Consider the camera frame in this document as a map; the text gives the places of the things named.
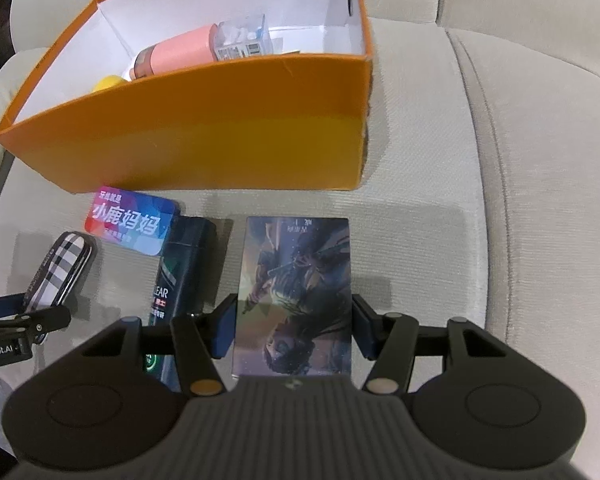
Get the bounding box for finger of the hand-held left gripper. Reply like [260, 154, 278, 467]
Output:
[0, 294, 29, 320]
[0, 306, 72, 346]

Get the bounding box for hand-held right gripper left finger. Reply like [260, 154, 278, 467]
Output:
[82, 294, 241, 397]

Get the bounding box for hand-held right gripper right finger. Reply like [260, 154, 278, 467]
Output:
[351, 294, 506, 395]

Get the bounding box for black white plaid case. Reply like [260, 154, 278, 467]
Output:
[22, 230, 98, 346]

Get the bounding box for dark illustrated book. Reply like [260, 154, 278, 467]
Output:
[231, 216, 353, 380]

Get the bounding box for orange cardboard box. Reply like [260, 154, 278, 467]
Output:
[0, 0, 376, 194]

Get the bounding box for yellow rounded plastic object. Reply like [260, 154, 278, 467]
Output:
[91, 75, 131, 94]

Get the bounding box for clear plastic box white contents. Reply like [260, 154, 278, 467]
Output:
[211, 14, 273, 63]

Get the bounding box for dark shampoo bottle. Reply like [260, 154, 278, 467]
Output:
[142, 216, 218, 393]

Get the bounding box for pink blue small box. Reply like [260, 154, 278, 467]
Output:
[85, 189, 181, 257]

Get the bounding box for pink bottle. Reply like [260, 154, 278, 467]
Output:
[130, 24, 216, 81]

